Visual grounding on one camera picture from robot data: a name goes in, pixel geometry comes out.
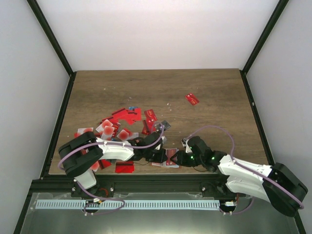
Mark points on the black VIP card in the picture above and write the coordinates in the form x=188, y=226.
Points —
x=164, y=125

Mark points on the brown leather card holder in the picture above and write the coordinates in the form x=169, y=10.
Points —
x=163, y=165

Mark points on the red VIP card handled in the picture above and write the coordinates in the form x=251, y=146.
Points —
x=150, y=115

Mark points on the white card red circle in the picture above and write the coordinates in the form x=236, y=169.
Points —
x=124, y=134

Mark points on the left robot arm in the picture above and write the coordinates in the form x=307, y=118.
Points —
x=80, y=154

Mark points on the light blue slotted rail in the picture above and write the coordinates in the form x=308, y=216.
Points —
x=130, y=204

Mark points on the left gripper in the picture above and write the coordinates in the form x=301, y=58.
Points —
x=160, y=158

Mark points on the red card horizontal stripe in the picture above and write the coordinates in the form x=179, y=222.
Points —
x=124, y=167

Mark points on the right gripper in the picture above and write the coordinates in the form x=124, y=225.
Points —
x=181, y=160

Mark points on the black frame front beam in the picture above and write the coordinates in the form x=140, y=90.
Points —
x=210, y=185

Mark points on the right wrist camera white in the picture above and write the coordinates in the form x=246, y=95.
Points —
x=187, y=148

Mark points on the lone red VIP card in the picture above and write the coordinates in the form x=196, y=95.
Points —
x=191, y=98

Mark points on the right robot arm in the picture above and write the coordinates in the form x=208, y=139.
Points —
x=276, y=184

